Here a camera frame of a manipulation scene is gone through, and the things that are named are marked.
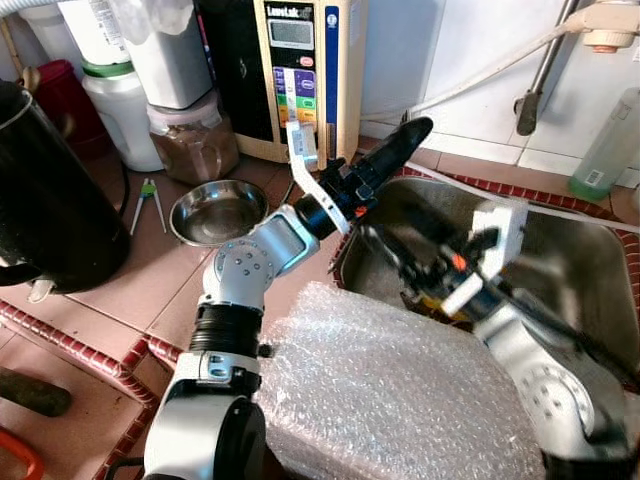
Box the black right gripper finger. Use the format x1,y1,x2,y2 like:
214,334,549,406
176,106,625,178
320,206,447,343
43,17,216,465
360,225,421,286

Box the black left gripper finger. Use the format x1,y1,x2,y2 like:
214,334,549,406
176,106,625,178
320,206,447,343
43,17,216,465
365,115,436,186

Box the steel sink basin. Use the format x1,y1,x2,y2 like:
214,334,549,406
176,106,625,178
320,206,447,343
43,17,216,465
340,175,640,371

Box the steel tap pipe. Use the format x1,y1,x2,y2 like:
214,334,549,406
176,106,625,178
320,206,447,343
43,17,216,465
515,0,581,136

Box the shallow steel bowl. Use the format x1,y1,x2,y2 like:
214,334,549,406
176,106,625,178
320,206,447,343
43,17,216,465
168,180,269,248

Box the clear bubble wrap sheet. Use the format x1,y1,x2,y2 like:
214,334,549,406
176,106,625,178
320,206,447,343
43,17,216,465
255,282,561,480

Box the cream and black water ionizer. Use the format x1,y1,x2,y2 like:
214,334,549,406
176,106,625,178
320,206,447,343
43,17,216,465
195,0,369,166

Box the clear jar of brown powder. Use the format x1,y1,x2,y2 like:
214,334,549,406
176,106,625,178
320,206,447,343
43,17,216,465
147,90,241,186

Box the clear bottle with blue cap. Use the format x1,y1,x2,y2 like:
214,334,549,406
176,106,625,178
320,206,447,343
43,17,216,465
568,88,640,201

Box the translucent white plastic container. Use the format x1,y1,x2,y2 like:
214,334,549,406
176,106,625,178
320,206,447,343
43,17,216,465
115,0,213,111

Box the cream tap diverter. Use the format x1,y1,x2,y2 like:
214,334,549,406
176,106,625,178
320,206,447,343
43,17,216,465
570,0,640,53

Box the white jar with green lid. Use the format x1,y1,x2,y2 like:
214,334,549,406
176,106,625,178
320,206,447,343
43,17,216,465
80,62,166,173

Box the black electric kettle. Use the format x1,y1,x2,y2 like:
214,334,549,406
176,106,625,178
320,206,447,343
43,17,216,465
0,80,131,293

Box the white labelled bottle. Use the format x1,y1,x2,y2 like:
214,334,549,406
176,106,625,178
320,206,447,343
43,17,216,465
58,0,136,69

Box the red plastic container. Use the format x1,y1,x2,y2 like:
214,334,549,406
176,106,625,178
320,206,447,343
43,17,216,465
25,60,101,161

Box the dark brown floor object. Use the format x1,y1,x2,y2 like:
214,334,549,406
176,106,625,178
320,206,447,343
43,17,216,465
0,368,73,418

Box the orange floor object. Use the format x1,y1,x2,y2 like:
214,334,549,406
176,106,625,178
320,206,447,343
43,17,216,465
0,428,46,480

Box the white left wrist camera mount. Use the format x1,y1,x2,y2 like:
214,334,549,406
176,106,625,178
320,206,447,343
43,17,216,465
283,120,353,236

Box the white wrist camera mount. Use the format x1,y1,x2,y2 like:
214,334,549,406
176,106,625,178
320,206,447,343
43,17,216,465
283,120,353,236
440,200,529,319

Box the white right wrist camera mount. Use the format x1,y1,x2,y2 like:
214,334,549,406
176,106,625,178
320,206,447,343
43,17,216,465
440,200,529,319

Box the white hose to tap diverter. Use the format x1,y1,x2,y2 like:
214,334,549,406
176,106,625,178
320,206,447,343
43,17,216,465
360,20,576,121

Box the thin white hose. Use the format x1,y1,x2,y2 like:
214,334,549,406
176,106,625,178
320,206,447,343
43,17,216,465
415,160,640,236

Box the green-handled steel tongs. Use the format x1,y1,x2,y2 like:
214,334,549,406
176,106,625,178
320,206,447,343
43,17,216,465
128,178,169,236

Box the grey corrugated hose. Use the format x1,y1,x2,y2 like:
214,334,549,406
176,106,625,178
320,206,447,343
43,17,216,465
0,0,71,21

